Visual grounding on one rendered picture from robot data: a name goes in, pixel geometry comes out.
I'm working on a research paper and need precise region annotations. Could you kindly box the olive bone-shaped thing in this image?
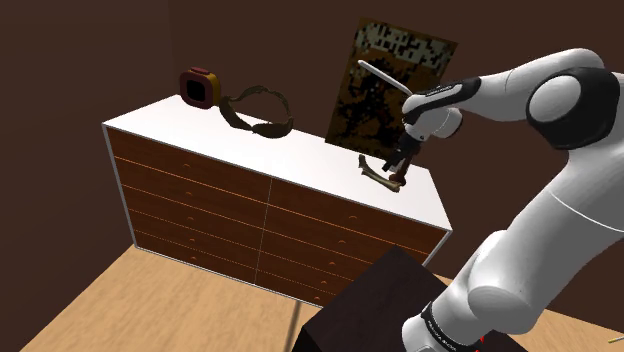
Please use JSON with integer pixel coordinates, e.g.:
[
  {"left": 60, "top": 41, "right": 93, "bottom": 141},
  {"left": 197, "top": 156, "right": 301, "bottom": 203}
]
[{"left": 357, "top": 153, "right": 404, "bottom": 194}]

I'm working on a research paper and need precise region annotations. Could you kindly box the white thin rod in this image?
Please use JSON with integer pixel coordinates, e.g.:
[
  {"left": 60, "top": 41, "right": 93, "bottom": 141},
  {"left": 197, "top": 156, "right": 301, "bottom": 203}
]
[{"left": 356, "top": 59, "right": 415, "bottom": 97}]

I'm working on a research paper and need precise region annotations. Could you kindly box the brown white-topped chest of drawers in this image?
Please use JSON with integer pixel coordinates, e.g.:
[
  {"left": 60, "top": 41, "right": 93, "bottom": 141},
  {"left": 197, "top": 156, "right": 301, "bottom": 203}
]
[{"left": 101, "top": 93, "right": 454, "bottom": 309}]

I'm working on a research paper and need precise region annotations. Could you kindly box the dark robot stand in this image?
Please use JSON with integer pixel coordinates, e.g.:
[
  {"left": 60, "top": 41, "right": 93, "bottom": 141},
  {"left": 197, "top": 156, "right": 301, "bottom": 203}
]
[{"left": 294, "top": 245, "right": 529, "bottom": 352}]

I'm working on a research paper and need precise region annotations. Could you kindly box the red and yellow alarm clock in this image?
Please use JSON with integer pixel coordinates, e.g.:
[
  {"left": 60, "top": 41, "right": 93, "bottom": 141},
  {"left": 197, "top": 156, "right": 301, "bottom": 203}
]
[{"left": 178, "top": 66, "right": 222, "bottom": 110}]

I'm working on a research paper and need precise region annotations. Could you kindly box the brown pixelated wall picture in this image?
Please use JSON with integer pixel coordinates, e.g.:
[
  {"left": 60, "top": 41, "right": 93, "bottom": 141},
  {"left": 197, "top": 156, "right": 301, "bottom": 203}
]
[{"left": 324, "top": 17, "right": 459, "bottom": 163}]

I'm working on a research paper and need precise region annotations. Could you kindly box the olive brown strap headband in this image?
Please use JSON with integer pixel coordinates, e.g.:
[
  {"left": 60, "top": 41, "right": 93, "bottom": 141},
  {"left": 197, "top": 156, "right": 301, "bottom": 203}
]
[{"left": 217, "top": 85, "right": 296, "bottom": 140}]

